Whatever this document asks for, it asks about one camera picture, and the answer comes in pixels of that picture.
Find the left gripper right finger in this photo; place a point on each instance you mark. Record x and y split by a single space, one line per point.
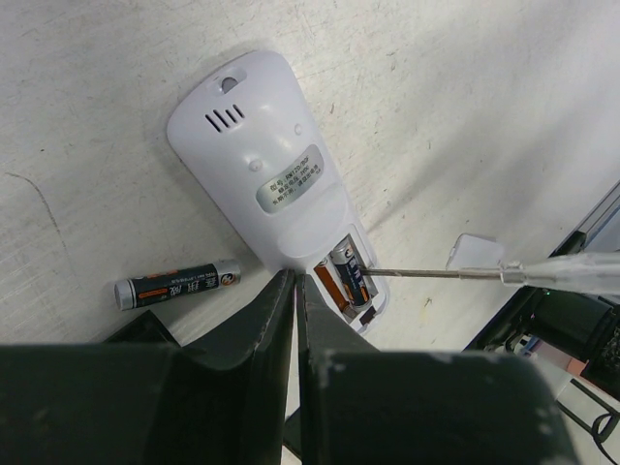
359 405

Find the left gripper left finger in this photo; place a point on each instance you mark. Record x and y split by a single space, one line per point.
218 400

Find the black battery cover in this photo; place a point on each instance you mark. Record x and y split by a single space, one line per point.
144 329

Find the AAA battery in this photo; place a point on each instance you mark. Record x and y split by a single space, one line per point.
137 292

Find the white battery cover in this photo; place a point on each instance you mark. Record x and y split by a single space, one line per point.
475 251

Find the white remote control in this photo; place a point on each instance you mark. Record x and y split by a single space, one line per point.
247 134

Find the clear handle screwdriver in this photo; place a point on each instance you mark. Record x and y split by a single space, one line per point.
583 273

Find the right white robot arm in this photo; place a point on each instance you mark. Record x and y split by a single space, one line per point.
582 326

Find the aluminium table rail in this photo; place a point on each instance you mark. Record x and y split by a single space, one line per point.
598 231

